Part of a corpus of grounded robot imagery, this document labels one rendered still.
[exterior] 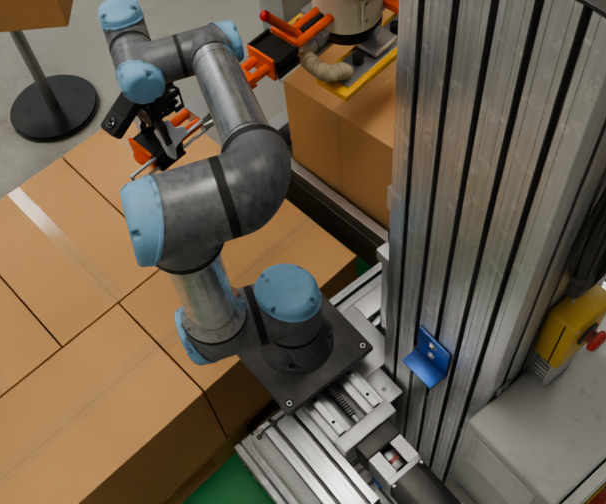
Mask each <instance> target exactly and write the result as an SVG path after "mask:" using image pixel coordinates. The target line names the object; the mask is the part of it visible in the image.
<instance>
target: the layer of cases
mask: <svg viewBox="0 0 606 504"><path fill-rule="evenodd" d="M138 133H140V132H139V130H138V128H137V127H136V125H135V123H134V120H133V122H132V123H131V125H130V126H129V128H128V130H127V131H126V133H125V134H124V136H123V137H122V139H117V138H115V137H113V136H111V135H109V134H108V133H107V132H106V131H104V130H103V129H100V130H99V131H98V132H96V133H95V134H93V135H92V136H90V137H89V138H88V139H86V140H85V141H83V142H82V143H80V144H79V145H78V146H76V147H75V148H73V149H72V150H71V151H69V152H68V153H66V154H65V155H63V156H62V157H63V159H64V160H63V159H62V158H59V159H58V160H56V161H55V162H53V163H52V164H51V165H49V166H48V167H46V168H45V169H43V170H42V171H41V172H39V173H38V174H36V175H35V176H33V177H32V178H31V179H29V180H28V181H26V182H25V183H23V184H22V185H21V186H19V187H18V188H16V189H15V190H13V191H12V192H11V193H9V194H8V195H6V196H5V197H3V198H2V199H1V200H0V504H158V503H159V502H160V501H161V500H162V499H163V498H165V497H166V496H167V495H168V494H169V493H170V492H171V491H172V490H173V489H174V488H175V487H176V486H177V485H179V484H180V483H181V482H182V481H183V480H184V479H185V478H186V477H187V476H188V475H189V474H190V473H191V472H192V471H194V470H195V469H196V468H197V467H198V466H199V465H200V464H201V463H202V462H203V461H204V460H205V459H206V458H207V457H209V456H210V455H211V454H212V453H213V452H214V451H215V450H216V449H217V448H218V447H219V446H220V445H221V444H223V443H224V442H225V441H226V440H227V439H226V436H227V437H228V438H229V437H230V436H231V435H232V434H233V433H234V432H235V431H236V430H238V429H239V428H240V427H241V426H242V425H243V424H244V423H245V422H246V421H247V420H248V419H249V418H250V417H251V416H253V415H254V414H255V413H256V412H257V411H258V410H259V409H260V408H261V407H262V406H263V405H264V404H265V403H267V402H268V401H269V400H270V399H271V398H272V397H271V395H270V394H269V393H268V392H267V391H266V389H265V388H264V387H263V386H262V385H261V384H260V382H259V381H258V380H257V379H256V378H255V376H254V375H253V374H252V373H251V372H250V370H249V369H248V368H247V367H246V366H245V364H244V363H243V362H242V361H241V360H240V358H239V357H238V356H237V355H234V356H231V357H228V358H225V359H222V360H219V361H218V362H216V363H212V364H211V363H209V364H206V365H197V364H195V363H194V362H193V361H192V360H191V359H190V358H189V356H188V355H187V353H186V350H185V348H184V347H183V345H182V342H181V340H180V337H179V334H178V331H177V327H176V323H175V312H176V310H177V309H178V308H180V307H182V306H183V303H182V301H181V299H180V297H179V295H178V293H177V290H176V288H175V286H174V284H173V282H172V280H171V278H170V276H169V274H168V273H166V272H163V271H162V270H160V269H158V268H157V267H156V266H153V267H149V266H147V267H140V266H139V265H138V264H137V261H136V257H135V253H134V250H133V246H132V242H131V238H130V234H129V231H128V227H127V223H126V219H125V215H124V211H123V207H122V203H121V198H120V191H121V188H122V187H123V186H124V185H125V184H126V183H129V182H132V180H131V178H130V177H129V176H130V174H133V173H134V172H136V171H137V170H138V169H139V168H141V167H142V165H140V164H138V163H137V162H136V161H135V159H134V157H133V150H132V148H131V146H130V143H129V141H128V138H130V137H131V138H132V139H133V137H135V136H136V135H137V134H138ZM221 256H222V259H223V262H224V265H225V268H226V271H227V275H228V278H229V281H230V284H231V286H233V287H234V288H236V289H238V288H241V287H244V286H247V285H250V284H253V283H255V282H256V280H257V278H258V277H259V276H260V275H261V273H262V272H263V271H264V270H265V269H267V268H269V267H271V266H273V265H276V264H282V263H288V264H294V265H298V266H299V267H302V268H304V269H306V270H307V271H308V272H310V273H311V274H312V276H313V277H314V278H315V280H316V282H317V284H318V288H319V290H320V292H321V293H322V294H323V295H324V296H325V297H326V298H327V299H328V300H330V299H331V298H332V297H334V296H335V295H336V294H338V293H339V292H340V291H342V290H343V289H344V288H346V287H347V286H348V285H350V284H351V283H352V282H354V281H355V280H356V279H357V256H356V255H355V254H354V253H353V252H351V251H350V250H349V249H348V248H346V247H345V246H344V245H343V244H341V243H340V242H339V241H338V240H337V239H335V238H334V237H333V236H332V235H330V234H329V233H328V232H327V231H325V230H324V229H323V228H322V227H320V226H319V225H318V224H317V223H315V222H314V221H313V220H312V219H310V218H309V217H308V216H307V215H305V214H304V213H303V212H302V211H300V210H299V209H298V208H297V207H295V206H294V205H293V204H292V203H290V202H289V201H288V200H287V199H284V201H283V203H282V205H281V207H280V208H279V210H278V211H277V213H276V214H275V215H274V216H273V218H272V219H271V220H270V221H269V222H268V223H267V224H266V225H264V226H263V227H262V228H261V229H259V230H257V231H255V232H254V233H251V234H249V235H246V236H242V237H239V238H236V239H233V240H230V241H227V242H225V243H224V247H223V249H222V252H221ZM225 435H226V436H225Z"/></svg>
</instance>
